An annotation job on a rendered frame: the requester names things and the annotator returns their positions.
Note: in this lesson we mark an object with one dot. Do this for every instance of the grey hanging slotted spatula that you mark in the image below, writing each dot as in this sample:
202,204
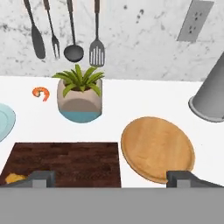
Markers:
96,52

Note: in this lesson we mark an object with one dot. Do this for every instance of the light blue plate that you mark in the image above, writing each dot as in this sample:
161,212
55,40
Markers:
4,121

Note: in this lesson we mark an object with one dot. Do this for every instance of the orange shrimp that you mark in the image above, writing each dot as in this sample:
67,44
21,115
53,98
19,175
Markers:
41,92

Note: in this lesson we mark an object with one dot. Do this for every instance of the dark grey hanging fork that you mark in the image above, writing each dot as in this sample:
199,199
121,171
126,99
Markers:
54,40

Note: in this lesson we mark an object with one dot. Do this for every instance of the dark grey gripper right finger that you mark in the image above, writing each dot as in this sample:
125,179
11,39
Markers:
180,178

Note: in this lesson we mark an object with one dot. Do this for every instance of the potted green plant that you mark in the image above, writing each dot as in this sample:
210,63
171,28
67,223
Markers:
79,99

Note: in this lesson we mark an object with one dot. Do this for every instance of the round light wooden board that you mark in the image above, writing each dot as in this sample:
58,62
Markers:
157,147

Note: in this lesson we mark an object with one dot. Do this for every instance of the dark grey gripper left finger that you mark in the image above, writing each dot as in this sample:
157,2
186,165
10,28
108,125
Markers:
40,178

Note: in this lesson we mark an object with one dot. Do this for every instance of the dark grey hanging spoon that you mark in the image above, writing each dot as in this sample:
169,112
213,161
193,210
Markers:
37,40

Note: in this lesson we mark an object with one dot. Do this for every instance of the yellow pastry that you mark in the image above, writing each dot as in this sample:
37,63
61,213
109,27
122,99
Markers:
14,177

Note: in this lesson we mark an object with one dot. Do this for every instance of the grey cone-shaped appliance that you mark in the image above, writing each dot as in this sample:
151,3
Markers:
211,93

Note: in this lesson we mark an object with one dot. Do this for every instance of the grey wall socket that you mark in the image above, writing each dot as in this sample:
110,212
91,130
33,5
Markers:
194,20

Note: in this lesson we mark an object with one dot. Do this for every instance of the dark grey hanging ladle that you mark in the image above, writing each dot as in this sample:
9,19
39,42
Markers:
73,52

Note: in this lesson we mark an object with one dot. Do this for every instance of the dark wooden cutting board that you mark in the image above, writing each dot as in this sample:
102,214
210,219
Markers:
70,163

